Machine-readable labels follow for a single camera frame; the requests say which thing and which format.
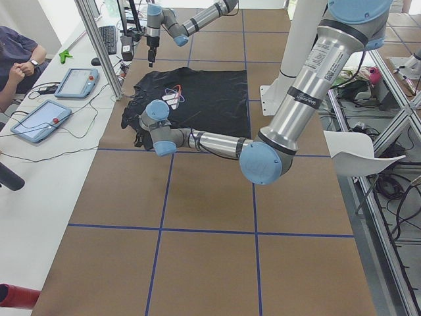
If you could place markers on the red cylinder object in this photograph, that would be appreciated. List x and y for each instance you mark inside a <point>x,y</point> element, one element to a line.
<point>18,297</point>

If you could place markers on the black keyboard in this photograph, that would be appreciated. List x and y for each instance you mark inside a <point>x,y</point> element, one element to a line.
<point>108,35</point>

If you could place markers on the black printed t-shirt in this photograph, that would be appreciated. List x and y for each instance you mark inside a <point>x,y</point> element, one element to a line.
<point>211,101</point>

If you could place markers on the aluminium frame post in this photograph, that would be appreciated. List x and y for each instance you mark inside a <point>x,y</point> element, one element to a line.
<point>90,24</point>

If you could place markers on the near teach pendant tablet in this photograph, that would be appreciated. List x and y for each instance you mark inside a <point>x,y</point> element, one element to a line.
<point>41,122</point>

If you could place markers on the seated person in blue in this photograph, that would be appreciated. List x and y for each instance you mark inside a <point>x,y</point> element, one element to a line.
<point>22,62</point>

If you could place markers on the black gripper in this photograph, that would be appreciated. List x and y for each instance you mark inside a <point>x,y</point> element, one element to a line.
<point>139,137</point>
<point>151,43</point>

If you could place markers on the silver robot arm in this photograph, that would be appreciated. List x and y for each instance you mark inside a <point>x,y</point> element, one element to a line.
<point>158,16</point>
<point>323,35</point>

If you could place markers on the black computer mouse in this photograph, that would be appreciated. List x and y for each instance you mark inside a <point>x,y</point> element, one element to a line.
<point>95,62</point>

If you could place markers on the green plastic clamp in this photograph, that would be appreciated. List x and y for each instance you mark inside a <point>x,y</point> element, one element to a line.
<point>64,55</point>

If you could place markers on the teach pendant tablet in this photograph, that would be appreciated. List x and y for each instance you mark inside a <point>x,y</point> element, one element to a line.
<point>41,122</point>
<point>77,83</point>

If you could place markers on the far teach pendant tablet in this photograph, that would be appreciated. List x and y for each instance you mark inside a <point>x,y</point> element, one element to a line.
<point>77,83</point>

